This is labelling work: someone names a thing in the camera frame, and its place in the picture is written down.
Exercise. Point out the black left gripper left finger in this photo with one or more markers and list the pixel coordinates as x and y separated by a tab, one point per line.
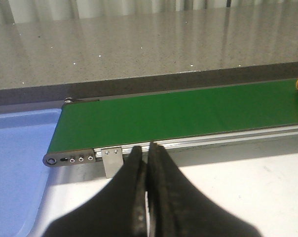
118	210

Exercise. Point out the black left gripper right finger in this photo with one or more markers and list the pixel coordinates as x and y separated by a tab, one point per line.
178	209

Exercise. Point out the grey conveyor end plate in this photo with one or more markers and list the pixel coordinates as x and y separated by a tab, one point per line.
68	158

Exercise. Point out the green conveyor belt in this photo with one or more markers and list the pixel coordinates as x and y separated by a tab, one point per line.
96	124

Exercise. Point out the blue plastic tray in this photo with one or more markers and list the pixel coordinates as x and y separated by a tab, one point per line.
24	140

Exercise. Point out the grey curtain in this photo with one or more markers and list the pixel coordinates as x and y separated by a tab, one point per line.
28	11

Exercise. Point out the steel conveyor support bracket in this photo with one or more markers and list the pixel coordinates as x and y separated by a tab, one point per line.
112	160

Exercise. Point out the aluminium conveyor side rail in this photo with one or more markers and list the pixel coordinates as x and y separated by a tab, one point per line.
230	137

